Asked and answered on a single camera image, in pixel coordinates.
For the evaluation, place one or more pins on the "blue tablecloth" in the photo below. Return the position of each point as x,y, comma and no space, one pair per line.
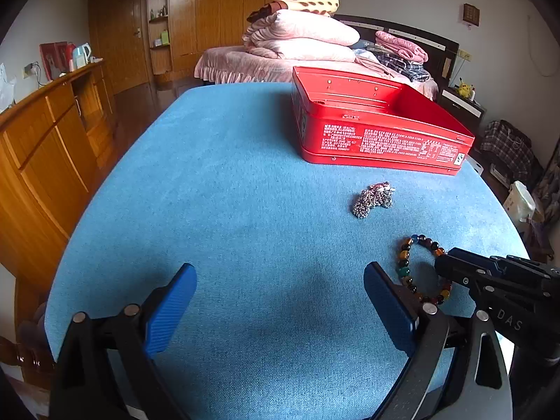
218,205

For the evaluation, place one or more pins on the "wall outlet by desk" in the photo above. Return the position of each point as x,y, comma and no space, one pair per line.
28,70

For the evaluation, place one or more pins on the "brown wall frame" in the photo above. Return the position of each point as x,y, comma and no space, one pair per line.
471,14

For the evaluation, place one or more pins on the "red photo frame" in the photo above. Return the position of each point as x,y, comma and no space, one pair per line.
52,59

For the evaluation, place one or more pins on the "dark nightstand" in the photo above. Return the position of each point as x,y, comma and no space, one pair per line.
461,109

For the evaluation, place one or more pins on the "dark wooden bed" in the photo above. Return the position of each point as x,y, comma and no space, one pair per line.
442,52

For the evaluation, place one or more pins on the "light blue kettle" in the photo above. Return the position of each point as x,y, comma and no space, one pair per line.
82,56

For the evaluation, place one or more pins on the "folded pink blanket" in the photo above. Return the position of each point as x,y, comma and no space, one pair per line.
402,46

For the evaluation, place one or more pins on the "plaid clothes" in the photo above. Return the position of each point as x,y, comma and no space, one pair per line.
407,70

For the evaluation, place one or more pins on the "wooden wardrobe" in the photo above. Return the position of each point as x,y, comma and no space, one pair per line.
236,8

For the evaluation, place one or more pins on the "spotted cream blanket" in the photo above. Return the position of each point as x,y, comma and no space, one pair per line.
306,5

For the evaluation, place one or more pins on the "wooden desk cabinet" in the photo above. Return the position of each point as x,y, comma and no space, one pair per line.
43,148

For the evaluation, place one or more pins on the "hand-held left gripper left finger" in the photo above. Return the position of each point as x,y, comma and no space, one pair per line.
170,310

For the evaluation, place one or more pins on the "pink bedspread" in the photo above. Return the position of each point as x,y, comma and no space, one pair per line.
227,63

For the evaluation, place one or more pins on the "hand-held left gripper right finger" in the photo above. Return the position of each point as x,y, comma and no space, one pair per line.
389,310

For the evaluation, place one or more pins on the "yellow plush toy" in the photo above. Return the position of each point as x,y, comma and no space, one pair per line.
466,90

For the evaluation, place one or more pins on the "wooden door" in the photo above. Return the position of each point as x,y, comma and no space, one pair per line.
120,39

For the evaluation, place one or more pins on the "wall outlet by bed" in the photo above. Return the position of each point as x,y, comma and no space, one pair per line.
464,55

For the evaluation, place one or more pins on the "green box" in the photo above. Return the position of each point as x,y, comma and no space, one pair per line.
165,37

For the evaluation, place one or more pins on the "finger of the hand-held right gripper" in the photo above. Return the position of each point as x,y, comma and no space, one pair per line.
459,269

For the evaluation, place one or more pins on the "folded pink quilt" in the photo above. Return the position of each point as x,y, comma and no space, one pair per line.
315,52
306,30

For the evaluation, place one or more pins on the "plaid bag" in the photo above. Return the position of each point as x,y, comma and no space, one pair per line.
509,148

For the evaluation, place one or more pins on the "white plastic bag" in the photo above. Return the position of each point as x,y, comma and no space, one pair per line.
6,89

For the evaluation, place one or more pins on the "white bin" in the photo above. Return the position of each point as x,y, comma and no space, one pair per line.
520,203

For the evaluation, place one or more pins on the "red tin box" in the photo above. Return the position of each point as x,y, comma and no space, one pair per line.
376,140

